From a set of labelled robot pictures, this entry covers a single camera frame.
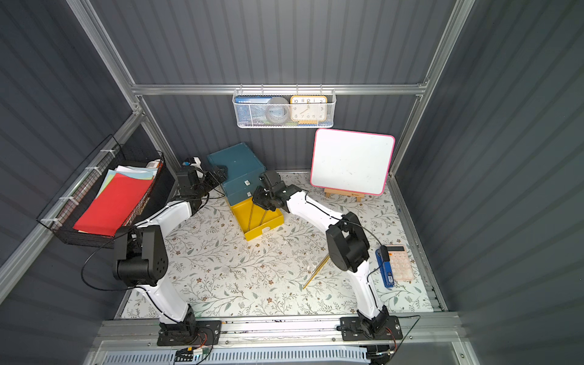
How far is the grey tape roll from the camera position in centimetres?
88

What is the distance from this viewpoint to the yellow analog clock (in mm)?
887

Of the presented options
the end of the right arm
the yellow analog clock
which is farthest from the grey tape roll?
the end of the right arm

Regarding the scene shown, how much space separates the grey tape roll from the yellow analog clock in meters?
0.02
